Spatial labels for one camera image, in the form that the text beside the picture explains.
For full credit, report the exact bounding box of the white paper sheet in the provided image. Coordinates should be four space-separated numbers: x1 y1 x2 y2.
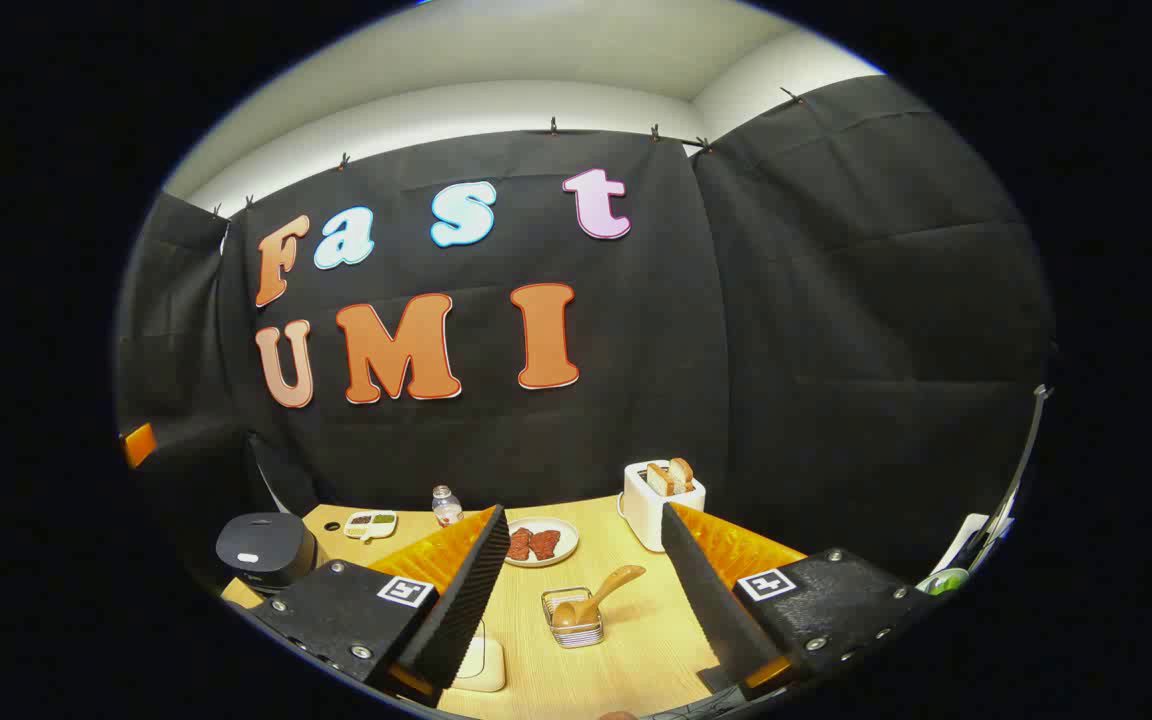
931 513 1012 576

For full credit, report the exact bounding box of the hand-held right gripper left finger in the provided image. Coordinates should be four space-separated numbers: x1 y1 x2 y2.
246 505 512 706

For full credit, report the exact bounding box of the metal wire chopstick holder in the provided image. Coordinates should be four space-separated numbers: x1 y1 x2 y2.
541 587 605 649

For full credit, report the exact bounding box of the green and white object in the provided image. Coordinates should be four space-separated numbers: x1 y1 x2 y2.
916 567 972 598

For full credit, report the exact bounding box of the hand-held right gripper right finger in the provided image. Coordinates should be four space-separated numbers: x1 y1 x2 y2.
660 502 937 701

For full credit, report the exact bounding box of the white toaster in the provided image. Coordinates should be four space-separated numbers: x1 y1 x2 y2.
619 460 707 553

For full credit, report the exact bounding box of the black rice cooker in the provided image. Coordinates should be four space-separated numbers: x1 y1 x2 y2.
216 513 327 591

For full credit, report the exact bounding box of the white divided bean dish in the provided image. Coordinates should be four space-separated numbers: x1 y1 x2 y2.
344 510 399 542

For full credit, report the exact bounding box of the beige rice tray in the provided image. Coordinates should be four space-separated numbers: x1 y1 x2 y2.
451 620 507 693

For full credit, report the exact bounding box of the white round plate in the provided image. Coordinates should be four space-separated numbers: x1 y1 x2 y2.
504 517 580 568

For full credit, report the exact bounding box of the wooden spoon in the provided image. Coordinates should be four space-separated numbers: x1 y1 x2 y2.
552 565 647 629

